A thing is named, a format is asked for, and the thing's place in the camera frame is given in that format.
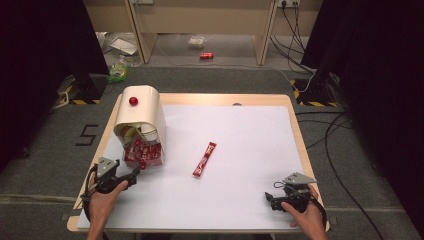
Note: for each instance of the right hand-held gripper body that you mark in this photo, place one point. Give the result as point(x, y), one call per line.
point(296, 191)

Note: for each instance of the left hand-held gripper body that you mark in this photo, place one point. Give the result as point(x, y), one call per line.
point(108, 173)

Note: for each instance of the cream storage box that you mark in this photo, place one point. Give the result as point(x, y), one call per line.
point(141, 113)

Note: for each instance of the red stick packet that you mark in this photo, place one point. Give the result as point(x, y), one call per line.
point(204, 160)

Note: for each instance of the person's left hand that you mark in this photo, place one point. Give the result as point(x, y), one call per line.
point(101, 200)

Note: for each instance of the person's right hand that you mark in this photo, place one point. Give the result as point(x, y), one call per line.
point(308, 218)

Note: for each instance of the pile of red packets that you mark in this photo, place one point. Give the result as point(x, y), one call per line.
point(143, 153)

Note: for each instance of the yellow green packet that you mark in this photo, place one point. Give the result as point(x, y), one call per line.
point(130, 133)

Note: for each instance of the white table sheet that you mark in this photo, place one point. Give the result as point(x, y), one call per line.
point(216, 186)

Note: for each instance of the black stand with striped base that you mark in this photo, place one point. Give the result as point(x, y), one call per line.
point(316, 91)
point(88, 86)

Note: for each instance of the dark table grommet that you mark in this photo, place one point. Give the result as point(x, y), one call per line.
point(237, 104)

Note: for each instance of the green plastic bag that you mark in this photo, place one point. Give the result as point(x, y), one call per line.
point(118, 71)

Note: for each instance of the white cardboard sheet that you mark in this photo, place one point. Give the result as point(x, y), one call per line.
point(124, 46)

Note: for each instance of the black curtain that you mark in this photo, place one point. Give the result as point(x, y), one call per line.
point(36, 66)
point(383, 83)

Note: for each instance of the red drink can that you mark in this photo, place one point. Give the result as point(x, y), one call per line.
point(206, 55)

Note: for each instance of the clear plastic container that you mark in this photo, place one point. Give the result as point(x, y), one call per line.
point(196, 41)

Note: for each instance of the beige desk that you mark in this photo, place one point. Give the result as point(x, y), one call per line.
point(200, 16)

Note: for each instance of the white wall socket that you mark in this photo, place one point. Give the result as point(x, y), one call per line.
point(288, 2)

